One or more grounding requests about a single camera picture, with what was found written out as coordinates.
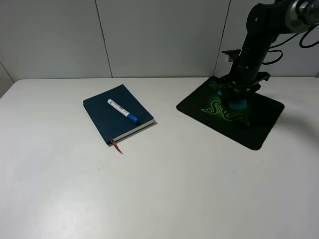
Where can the dark blue notebook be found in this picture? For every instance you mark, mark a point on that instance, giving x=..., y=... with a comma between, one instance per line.
x=111, y=125

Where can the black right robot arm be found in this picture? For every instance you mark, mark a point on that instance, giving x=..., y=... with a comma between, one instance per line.
x=264, y=24

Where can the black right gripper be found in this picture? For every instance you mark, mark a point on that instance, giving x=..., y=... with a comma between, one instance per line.
x=245, y=76

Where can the black green mouse pad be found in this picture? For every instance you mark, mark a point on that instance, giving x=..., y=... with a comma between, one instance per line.
x=249, y=126

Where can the white blue whiteboard marker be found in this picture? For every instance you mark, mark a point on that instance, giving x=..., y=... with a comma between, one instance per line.
x=124, y=112

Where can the black teal computer mouse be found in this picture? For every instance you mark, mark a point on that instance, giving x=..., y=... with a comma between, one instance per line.
x=236, y=105

